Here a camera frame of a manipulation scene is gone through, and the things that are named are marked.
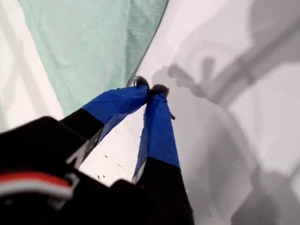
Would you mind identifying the pale green T-shirt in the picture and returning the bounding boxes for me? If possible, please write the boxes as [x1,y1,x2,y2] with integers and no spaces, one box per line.
[20,0,170,118]

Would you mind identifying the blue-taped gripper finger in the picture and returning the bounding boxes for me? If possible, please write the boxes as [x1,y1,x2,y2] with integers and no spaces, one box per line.
[130,83,195,225]
[58,76,151,170]

